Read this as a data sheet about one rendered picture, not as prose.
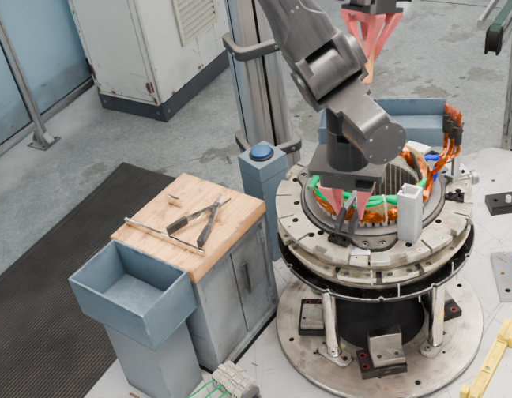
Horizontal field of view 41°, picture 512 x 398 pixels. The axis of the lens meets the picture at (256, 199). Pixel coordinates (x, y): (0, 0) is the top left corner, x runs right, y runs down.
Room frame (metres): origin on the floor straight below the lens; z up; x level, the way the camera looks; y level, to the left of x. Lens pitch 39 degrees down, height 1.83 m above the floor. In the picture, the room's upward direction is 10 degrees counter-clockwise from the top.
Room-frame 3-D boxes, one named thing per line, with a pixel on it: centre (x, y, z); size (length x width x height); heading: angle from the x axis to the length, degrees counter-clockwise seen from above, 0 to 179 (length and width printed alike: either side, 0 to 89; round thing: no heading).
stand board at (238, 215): (0.93, 0.12, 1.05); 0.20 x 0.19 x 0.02; 138
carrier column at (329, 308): (0.79, -0.09, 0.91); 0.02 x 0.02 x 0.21
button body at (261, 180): (1.13, -0.03, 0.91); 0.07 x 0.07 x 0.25; 33
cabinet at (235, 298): (0.93, 0.12, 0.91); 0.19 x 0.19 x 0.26; 48
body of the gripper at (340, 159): (0.75, -0.13, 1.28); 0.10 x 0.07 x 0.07; 65
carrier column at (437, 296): (0.78, -0.27, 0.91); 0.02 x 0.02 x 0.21
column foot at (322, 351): (0.79, -0.09, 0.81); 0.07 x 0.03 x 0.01; 40
